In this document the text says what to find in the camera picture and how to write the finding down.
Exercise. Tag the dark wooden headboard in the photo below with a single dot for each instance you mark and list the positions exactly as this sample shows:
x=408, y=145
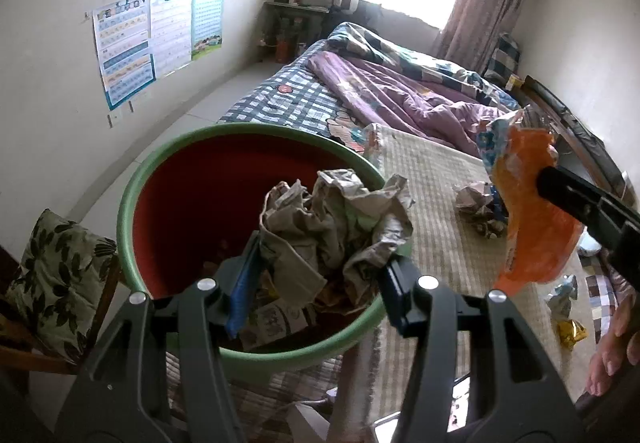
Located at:
x=575, y=123

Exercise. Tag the person's right hand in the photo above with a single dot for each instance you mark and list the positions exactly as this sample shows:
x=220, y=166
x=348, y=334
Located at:
x=610, y=353

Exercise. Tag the leaf print seat cushion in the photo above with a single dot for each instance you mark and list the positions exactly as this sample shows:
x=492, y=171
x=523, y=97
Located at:
x=60, y=283

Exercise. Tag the orange snack wrapper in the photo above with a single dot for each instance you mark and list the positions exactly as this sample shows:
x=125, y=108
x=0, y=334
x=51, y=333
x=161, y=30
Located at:
x=530, y=228

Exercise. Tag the pale blue wrapper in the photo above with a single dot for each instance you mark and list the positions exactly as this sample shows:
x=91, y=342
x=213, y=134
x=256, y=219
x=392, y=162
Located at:
x=562, y=295

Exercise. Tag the grey newspaper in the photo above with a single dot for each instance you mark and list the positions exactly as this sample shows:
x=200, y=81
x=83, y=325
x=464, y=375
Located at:
x=335, y=223

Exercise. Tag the dark side table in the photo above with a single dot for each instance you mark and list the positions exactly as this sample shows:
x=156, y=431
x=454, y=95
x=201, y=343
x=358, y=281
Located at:
x=295, y=10

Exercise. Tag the yellow wrapper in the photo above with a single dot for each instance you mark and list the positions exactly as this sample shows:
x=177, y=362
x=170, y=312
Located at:
x=572, y=333

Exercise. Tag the red container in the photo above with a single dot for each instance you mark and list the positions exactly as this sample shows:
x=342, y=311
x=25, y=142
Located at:
x=282, y=52

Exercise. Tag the teal wall poster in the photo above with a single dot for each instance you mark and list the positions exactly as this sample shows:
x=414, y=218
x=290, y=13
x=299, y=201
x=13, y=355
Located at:
x=207, y=20

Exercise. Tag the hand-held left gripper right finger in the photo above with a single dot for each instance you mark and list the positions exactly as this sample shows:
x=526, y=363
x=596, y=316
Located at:
x=395, y=298

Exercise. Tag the grey patterned carton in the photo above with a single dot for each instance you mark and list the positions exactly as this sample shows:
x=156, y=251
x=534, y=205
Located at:
x=275, y=323

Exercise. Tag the blue patterned quilt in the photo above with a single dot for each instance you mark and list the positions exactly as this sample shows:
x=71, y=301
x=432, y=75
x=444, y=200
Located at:
x=360, y=38

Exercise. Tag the wooden chair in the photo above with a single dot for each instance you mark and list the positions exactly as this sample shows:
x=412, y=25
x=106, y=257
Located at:
x=107, y=303

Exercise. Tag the beige striped mat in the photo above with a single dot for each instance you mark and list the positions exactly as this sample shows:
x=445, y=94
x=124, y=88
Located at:
x=440, y=163

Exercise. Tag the blue white checked cushion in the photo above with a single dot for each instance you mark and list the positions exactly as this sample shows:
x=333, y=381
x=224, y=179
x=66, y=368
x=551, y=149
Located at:
x=502, y=58

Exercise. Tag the red blue checked cloth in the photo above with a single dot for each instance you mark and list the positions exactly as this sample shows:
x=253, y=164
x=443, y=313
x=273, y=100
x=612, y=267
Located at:
x=605, y=293

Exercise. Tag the small yellow box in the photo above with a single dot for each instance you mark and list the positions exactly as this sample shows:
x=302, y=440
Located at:
x=513, y=83

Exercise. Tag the white printed paper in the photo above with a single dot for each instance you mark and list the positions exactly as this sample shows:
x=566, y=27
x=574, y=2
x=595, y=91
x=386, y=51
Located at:
x=475, y=198

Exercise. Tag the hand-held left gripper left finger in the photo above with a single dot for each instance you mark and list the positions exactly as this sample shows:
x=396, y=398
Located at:
x=242, y=290

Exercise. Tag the blue checked bed sheet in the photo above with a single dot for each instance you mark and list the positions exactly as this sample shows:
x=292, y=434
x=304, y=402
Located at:
x=280, y=103

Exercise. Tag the white wall poster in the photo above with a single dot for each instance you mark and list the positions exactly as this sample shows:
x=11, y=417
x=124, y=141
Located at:
x=170, y=33

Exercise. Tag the blue bordered wall poster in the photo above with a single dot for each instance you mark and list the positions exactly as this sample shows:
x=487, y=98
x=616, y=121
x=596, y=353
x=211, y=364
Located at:
x=125, y=53

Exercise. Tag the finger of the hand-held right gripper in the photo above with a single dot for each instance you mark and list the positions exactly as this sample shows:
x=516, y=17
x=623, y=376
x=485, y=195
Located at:
x=570, y=195

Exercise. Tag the red bin with green rim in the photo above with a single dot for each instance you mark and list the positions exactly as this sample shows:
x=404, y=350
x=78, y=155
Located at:
x=200, y=203

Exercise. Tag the purple quilt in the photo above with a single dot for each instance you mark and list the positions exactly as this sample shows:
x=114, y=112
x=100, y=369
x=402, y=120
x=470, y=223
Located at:
x=400, y=93

